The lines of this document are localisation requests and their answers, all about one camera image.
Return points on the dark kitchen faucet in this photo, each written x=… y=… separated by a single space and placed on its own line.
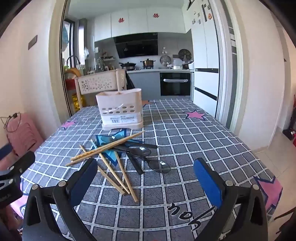
x=73 y=58

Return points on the black sectioned round pan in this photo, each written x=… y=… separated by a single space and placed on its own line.
x=185 y=54

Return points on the blue white hanging bag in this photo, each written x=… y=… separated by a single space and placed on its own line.
x=64 y=37

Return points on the round metal steamer rack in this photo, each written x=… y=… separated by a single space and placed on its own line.
x=164 y=59

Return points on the black built-in oven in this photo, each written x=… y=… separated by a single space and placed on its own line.
x=175 y=87

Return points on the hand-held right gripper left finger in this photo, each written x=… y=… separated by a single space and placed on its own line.
x=84 y=184

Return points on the spice rack with bottles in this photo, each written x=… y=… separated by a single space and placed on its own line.
x=106 y=62

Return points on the dark translucent spoon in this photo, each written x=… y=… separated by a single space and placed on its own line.
x=142 y=152
x=159 y=166

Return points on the white upper kitchen cabinets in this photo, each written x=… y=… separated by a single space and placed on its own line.
x=138 y=22

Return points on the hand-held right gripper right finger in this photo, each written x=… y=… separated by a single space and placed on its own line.
x=208 y=183

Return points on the yellow cooking oil bottle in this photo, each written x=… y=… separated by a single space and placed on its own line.
x=76 y=99

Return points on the white refrigerator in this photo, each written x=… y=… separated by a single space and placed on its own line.
x=203 y=46

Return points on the clear hanging plastic bag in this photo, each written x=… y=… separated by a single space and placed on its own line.
x=86 y=52

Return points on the grey wall switch panel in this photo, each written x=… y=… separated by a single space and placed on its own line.
x=32 y=42

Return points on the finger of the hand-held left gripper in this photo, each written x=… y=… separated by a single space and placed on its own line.
x=22 y=163

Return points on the white plastic container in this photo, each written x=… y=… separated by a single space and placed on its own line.
x=177 y=67

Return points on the black range hood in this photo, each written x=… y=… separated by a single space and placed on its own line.
x=138 y=46

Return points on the grey checked star tablecloth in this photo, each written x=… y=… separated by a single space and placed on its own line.
x=185 y=143

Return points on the metal cooking pot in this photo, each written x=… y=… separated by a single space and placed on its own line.
x=147 y=63

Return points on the red paper decoration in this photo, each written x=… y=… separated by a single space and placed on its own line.
x=120 y=20
x=155 y=15

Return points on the pink plastic chair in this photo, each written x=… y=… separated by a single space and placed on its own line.
x=23 y=136

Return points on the red plastic basket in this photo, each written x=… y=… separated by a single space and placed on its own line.
x=69 y=84

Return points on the grey kitchen counter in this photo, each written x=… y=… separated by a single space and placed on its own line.
x=145 y=81

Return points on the white rice cooker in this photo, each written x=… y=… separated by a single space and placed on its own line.
x=191 y=66

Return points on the black wok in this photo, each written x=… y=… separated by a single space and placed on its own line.
x=128 y=64

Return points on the white plastic utensil holder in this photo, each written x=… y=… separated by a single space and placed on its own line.
x=120 y=104

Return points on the group of fridge magnets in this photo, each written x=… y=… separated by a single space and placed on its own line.
x=209 y=16

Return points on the beige plastic basket trolley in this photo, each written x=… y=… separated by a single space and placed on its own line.
x=97 y=82

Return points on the black plastic bag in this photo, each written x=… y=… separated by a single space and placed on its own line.
x=130 y=83

